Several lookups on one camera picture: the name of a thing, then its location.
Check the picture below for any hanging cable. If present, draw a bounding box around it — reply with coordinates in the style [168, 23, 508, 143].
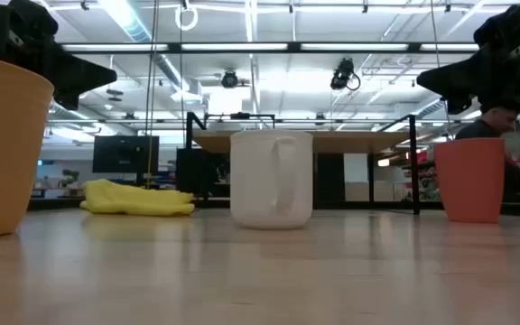
[144, 0, 161, 190]

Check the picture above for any white ring cable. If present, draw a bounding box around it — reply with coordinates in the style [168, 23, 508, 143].
[174, 4, 200, 33]

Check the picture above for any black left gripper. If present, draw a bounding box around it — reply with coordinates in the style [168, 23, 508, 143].
[0, 0, 118, 111]

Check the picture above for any yellow cloth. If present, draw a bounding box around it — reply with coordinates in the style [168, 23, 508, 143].
[79, 178, 196, 218]

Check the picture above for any person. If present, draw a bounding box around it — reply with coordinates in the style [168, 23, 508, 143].
[452, 99, 520, 204]

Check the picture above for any white ceramic mug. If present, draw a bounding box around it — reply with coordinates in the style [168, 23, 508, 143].
[229, 129, 314, 230]

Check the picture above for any yellow plastic cup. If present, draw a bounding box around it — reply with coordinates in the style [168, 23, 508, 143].
[0, 53, 55, 239]

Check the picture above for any black overhead camera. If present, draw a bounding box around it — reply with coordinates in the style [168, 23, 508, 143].
[330, 57, 362, 92]

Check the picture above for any black round ceiling camera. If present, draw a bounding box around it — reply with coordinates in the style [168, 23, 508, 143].
[220, 69, 240, 89]

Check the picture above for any orange plastic cup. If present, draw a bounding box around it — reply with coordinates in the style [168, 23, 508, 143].
[433, 137, 506, 224]

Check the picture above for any wooden shelf with black frame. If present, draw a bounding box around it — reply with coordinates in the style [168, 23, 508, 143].
[185, 111, 422, 216]

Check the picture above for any black monitor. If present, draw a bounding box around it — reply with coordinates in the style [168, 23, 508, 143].
[92, 135, 161, 174]

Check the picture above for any overhead light bar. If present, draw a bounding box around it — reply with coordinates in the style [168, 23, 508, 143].
[60, 41, 481, 55]

